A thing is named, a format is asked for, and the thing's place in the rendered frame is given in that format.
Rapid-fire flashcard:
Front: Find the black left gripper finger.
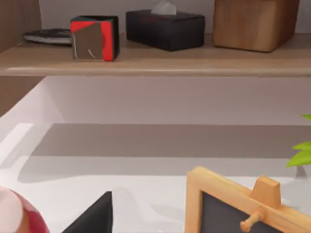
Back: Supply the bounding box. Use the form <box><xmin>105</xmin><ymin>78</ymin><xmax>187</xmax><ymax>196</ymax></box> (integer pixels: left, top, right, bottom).
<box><xmin>61</xmin><ymin>191</ymin><xmax>114</xmax><ymax>233</ymax></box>

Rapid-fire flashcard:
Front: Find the red and white can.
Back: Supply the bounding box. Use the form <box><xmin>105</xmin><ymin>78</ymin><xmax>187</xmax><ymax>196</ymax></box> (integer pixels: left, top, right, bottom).
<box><xmin>0</xmin><ymin>186</ymin><xmax>51</xmax><ymax>233</ymax></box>

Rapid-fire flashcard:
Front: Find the wooden framed blackboard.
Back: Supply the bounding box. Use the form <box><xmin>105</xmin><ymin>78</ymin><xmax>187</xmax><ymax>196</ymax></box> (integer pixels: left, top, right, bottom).
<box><xmin>184</xmin><ymin>166</ymin><xmax>311</xmax><ymax>233</ymax></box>

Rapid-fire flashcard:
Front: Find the wooden open shelf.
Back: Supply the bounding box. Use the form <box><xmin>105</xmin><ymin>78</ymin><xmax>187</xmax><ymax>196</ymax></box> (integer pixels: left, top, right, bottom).
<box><xmin>0</xmin><ymin>0</ymin><xmax>311</xmax><ymax>117</ymax></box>

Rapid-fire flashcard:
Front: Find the red and black cube box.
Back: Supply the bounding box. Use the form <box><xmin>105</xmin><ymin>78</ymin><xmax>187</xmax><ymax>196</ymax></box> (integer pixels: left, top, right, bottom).
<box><xmin>69</xmin><ymin>15</ymin><xmax>120</xmax><ymax>62</ymax></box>

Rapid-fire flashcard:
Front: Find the black tissue box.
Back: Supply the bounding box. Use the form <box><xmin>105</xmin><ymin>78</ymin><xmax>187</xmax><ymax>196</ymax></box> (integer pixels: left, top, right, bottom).
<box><xmin>125</xmin><ymin>1</ymin><xmax>206</xmax><ymax>52</ymax></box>

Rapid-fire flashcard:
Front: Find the green plant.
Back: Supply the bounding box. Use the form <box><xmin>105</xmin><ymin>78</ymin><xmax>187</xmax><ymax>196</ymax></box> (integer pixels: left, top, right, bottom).
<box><xmin>285</xmin><ymin>114</ymin><xmax>311</xmax><ymax>168</ymax></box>

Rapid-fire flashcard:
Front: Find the wooden block box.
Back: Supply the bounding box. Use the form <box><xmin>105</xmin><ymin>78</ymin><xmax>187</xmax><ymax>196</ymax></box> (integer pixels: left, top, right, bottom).
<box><xmin>211</xmin><ymin>0</ymin><xmax>299</xmax><ymax>52</ymax></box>

